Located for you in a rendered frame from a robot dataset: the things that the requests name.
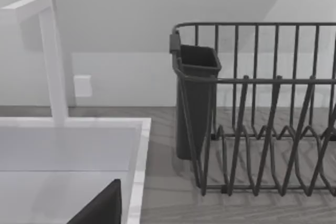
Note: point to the dark grey cutlery holder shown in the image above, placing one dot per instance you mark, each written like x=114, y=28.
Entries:
x=195, y=98

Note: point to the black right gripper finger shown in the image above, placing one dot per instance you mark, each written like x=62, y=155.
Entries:
x=105, y=205

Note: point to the white sink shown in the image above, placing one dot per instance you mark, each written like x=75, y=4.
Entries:
x=71, y=155

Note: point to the tall white tap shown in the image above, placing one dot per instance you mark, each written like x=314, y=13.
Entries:
x=53, y=58

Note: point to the small white wall block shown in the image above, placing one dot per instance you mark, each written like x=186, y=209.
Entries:
x=83, y=85

